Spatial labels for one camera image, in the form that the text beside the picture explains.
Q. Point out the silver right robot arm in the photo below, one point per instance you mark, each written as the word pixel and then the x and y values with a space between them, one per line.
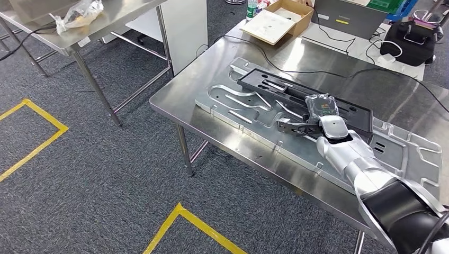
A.
pixel 368 164

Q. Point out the green crate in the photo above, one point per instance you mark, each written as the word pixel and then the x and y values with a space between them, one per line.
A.
pixel 386 5

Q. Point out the stainless steel side table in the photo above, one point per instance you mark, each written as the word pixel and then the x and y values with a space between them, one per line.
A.
pixel 115 14

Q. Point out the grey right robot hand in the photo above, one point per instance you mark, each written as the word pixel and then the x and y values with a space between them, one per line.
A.
pixel 321 107

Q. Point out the red and white packet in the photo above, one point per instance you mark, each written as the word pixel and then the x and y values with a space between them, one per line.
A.
pixel 263 5

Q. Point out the black plastic plate bracket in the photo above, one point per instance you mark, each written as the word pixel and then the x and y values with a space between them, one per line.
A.
pixel 252 82

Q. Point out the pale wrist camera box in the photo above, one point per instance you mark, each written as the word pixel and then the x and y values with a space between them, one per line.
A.
pixel 286 125

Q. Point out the clear plastic bag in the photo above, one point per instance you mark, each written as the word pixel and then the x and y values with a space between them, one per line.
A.
pixel 80 14

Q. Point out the grey laptop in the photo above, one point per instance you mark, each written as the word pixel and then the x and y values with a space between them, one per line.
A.
pixel 350 17

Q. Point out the green label water bottle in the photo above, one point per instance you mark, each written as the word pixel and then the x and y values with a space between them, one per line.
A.
pixel 251 10

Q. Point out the open cardboard box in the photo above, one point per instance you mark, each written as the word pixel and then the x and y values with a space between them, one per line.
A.
pixel 270 24

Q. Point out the yellow floor tape square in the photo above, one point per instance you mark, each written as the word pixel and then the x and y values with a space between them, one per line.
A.
pixel 45 143

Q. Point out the stamped silver metal panel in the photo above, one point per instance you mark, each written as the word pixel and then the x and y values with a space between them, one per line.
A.
pixel 224 105

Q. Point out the stainless steel workbench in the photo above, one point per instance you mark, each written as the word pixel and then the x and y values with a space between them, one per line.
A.
pixel 196 91

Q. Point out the white desk mat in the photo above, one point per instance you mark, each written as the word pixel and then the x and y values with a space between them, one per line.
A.
pixel 357 49

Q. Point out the white cabinet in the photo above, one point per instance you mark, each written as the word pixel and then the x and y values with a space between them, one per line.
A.
pixel 186 31

